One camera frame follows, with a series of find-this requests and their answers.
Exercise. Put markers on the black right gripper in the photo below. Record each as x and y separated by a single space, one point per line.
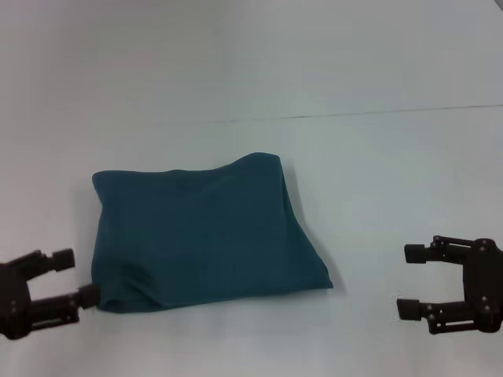
485 286

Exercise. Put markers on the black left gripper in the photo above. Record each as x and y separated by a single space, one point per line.
13 300

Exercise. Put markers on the teal blue shirt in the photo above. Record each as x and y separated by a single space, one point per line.
204 235

